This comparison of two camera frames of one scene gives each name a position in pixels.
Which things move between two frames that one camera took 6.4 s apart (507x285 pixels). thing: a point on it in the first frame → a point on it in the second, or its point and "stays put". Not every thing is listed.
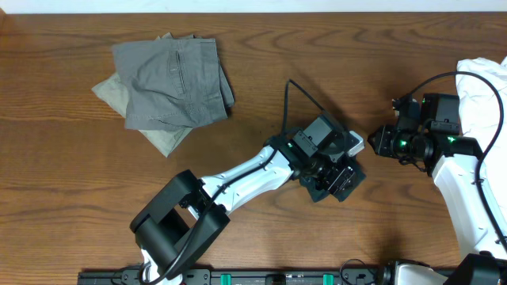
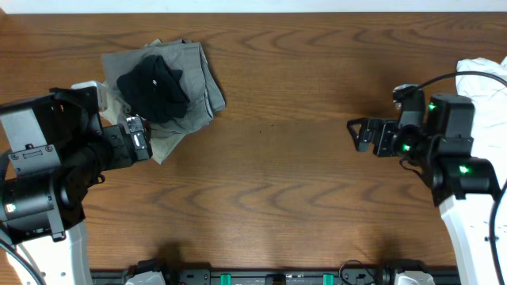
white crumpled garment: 480,118 stays put
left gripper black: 340,176 → 121,153
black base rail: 134,275 stays put
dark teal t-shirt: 318,194 → 154,91
